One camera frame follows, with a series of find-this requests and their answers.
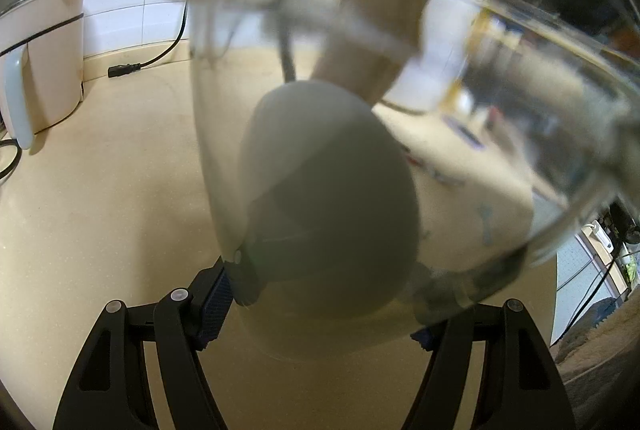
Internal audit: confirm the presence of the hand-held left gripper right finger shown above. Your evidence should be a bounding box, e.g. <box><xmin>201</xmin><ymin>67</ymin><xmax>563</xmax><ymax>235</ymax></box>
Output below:
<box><xmin>400</xmin><ymin>297</ymin><xmax>581</xmax><ymax>430</ymax></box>

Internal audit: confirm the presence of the grey fuzzy rug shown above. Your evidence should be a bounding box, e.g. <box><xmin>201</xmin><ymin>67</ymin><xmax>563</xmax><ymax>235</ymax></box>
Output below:
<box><xmin>554</xmin><ymin>297</ymin><xmax>640</xmax><ymax>413</ymax></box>

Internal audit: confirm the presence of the white electric pot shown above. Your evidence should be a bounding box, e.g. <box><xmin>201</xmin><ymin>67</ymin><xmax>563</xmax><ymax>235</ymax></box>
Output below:
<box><xmin>0</xmin><ymin>0</ymin><xmax>87</xmax><ymax>152</ymax></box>

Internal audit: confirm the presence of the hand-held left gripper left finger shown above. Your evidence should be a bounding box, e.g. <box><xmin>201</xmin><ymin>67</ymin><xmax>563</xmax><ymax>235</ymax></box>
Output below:
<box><xmin>52</xmin><ymin>255</ymin><xmax>241</xmax><ymax>430</ymax></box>

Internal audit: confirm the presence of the black power cable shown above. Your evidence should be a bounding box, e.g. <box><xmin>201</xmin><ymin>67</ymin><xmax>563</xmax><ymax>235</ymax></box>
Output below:
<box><xmin>107</xmin><ymin>2</ymin><xmax>190</xmax><ymax>79</ymax></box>

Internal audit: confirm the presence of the wooden spoon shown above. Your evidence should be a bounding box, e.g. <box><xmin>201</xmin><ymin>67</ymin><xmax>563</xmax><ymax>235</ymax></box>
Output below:
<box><xmin>310</xmin><ymin>0</ymin><xmax>473</xmax><ymax>106</ymax></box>

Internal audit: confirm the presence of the large white spoon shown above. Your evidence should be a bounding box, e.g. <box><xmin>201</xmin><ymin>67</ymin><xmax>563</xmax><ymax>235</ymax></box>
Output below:
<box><xmin>237</xmin><ymin>80</ymin><xmax>421</xmax><ymax>318</ymax></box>

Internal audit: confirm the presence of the black pot cord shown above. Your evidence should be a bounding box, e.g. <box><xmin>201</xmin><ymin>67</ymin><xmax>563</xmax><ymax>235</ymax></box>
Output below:
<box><xmin>0</xmin><ymin>137</ymin><xmax>24</xmax><ymax>187</ymax></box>

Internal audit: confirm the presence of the white power strip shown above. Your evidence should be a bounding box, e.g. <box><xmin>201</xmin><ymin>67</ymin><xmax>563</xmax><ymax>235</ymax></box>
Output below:
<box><xmin>584</xmin><ymin>221</ymin><xmax>615</xmax><ymax>253</ymax></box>

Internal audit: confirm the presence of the clear glass jar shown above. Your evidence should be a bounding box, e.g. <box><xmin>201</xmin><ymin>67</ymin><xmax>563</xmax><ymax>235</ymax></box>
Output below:
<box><xmin>160</xmin><ymin>0</ymin><xmax>640</xmax><ymax>361</ymax></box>

